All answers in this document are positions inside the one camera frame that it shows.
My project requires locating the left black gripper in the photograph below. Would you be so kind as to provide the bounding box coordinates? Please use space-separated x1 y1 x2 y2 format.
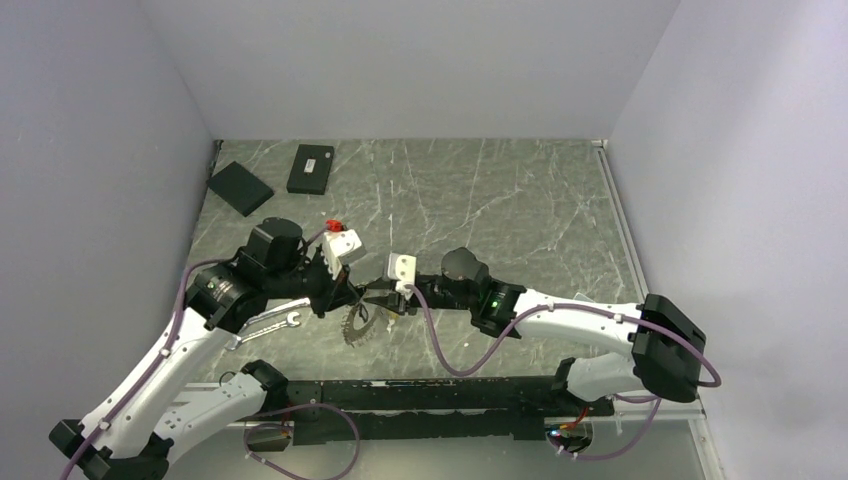
266 245 361 318

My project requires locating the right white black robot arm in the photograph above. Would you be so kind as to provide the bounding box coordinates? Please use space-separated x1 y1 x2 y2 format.
365 247 707 415

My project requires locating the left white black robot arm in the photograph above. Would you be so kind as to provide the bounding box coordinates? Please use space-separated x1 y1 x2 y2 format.
49 217 364 479

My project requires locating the large chrome combination wrench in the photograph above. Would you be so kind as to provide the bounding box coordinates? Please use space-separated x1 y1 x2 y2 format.
241 298 311 331

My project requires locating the black flat box with label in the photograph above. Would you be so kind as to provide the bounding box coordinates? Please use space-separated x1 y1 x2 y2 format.
286 144 335 195

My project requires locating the small chrome combination wrench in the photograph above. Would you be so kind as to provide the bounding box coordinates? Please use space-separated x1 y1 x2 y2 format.
224 312 301 351

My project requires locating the black perforated box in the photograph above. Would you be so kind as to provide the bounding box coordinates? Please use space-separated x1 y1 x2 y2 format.
208 162 274 217

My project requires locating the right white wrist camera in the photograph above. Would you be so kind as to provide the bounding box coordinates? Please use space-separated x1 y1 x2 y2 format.
384 252 417 299

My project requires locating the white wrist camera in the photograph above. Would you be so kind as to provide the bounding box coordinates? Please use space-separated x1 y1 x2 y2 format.
384 252 417 299
321 219 366 280

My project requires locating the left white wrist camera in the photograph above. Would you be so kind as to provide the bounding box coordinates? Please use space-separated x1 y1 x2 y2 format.
321 219 366 280

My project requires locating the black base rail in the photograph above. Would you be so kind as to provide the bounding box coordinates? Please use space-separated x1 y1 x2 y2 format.
250 376 614 446

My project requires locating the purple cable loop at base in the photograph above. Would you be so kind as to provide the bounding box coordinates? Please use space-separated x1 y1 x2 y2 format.
242 400 363 480

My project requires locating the aluminium frame rail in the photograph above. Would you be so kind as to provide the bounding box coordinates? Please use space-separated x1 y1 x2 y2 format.
590 139 650 301

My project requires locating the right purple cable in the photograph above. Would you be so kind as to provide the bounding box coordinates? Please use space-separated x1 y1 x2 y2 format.
405 283 723 462

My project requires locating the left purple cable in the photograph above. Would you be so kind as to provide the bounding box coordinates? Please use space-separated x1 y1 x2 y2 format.
59 228 329 480

